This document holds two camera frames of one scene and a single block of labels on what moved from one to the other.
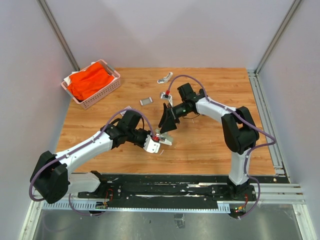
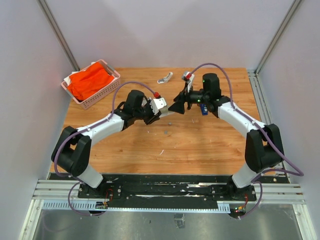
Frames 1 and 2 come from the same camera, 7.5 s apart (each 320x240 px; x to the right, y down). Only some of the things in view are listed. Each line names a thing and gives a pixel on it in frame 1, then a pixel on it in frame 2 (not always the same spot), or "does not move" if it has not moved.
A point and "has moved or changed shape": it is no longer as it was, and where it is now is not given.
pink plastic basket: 92,84 does not move
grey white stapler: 164,138 has moved or changed shape
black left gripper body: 138,136 -> 148,115
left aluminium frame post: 60,34 does not move
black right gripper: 169,119 -> 178,106
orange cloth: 84,83 does not move
